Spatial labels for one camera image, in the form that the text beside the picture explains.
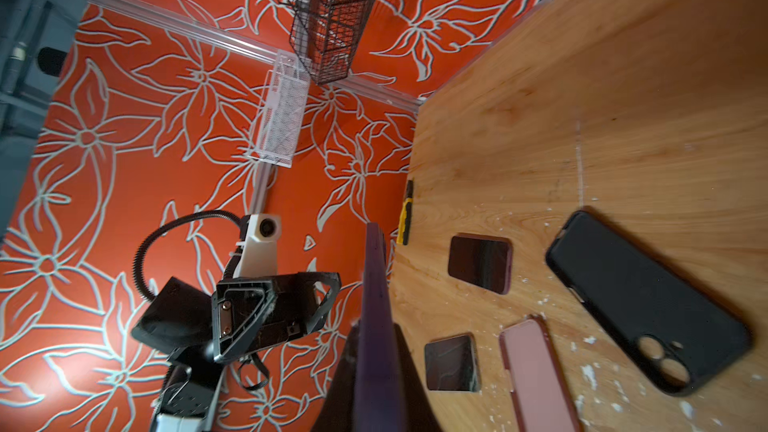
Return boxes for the pink phone case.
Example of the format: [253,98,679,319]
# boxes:
[499,316,581,432]

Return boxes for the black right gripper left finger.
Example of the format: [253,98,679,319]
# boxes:
[311,322,360,432]

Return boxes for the red-edged black phone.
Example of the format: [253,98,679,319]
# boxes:
[447,233,513,295]

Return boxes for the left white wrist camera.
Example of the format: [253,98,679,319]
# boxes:
[233,213,282,278]

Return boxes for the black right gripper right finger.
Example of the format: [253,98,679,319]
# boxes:
[394,324,442,432]

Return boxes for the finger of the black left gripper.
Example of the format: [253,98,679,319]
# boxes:
[212,277,278,364]
[263,272,341,336]

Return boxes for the black phone case with holes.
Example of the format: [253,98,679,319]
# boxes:
[545,209,753,396]

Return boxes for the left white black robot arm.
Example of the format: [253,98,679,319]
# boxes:
[131,210,341,431]

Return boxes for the yellow black pliers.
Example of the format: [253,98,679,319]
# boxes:
[396,180,414,245]

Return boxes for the clear plastic bin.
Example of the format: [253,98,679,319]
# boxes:
[246,50,311,168]

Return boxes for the purple black phone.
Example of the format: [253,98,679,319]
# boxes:
[352,222,407,431]

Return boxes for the black phone near left base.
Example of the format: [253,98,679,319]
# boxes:
[424,333,481,393]

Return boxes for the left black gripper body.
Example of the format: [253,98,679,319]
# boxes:
[130,277,215,364]

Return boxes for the black wire basket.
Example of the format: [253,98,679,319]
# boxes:
[280,0,376,85]

